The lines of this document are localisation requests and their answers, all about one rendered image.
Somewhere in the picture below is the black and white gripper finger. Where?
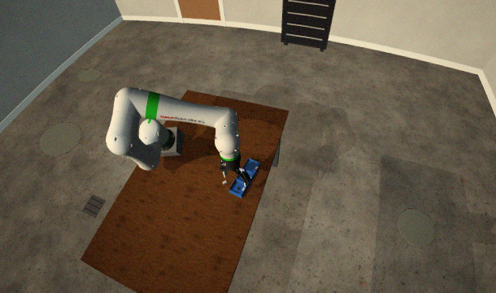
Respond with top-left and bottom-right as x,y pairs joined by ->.
233,168 -> 251,187
219,160 -> 228,177

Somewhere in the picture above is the blue three-compartment bin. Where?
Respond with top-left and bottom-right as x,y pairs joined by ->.
229,158 -> 261,198

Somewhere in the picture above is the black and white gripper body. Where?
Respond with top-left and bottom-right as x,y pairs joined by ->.
225,162 -> 240,172

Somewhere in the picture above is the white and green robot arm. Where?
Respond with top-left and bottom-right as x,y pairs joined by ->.
106,87 -> 241,170

